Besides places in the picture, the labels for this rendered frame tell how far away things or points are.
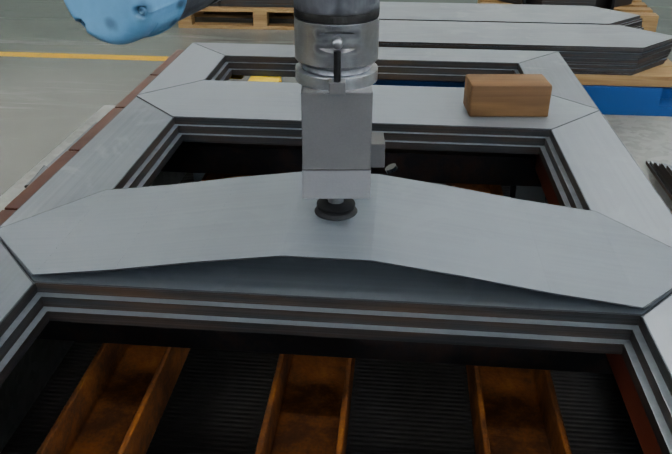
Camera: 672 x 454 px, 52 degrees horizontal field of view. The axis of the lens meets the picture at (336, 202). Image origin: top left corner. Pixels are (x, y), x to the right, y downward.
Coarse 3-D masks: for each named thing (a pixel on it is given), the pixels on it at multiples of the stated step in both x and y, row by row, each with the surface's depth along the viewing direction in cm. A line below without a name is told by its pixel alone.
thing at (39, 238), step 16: (64, 208) 78; (80, 208) 78; (32, 224) 75; (48, 224) 75; (64, 224) 75; (16, 240) 72; (32, 240) 72; (48, 240) 72; (16, 256) 69; (32, 256) 69; (48, 256) 69; (32, 272) 66
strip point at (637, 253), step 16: (608, 224) 75; (608, 240) 72; (624, 240) 72; (640, 240) 72; (656, 240) 72; (624, 256) 69; (640, 256) 69; (656, 256) 70; (624, 272) 66; (640, 272) 67; (656, 272) 67; (640, 288) 64; (656, 288) 64; (640, 304) 62
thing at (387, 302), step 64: (256, 64) 135; (384, 64) 133; (448, 64) 132; (512, 64) 131; (128, 128) 101; (192, 128) 105; (256, 128) 104; (384, 128) 103; (448, 128) 102; (512, 128) 101; (64, 192) 83; (576, 192) 85; (64, 320) 66; (128, 320) 66; (192, 320) 65; (256, 320) 65; (320, 320) 64; (384, 320) 64; (448, 320) 63; (512, 320) 63; (576, 320) 63; (640, 320) 62; (0, 384) 59; (640, 384) 57
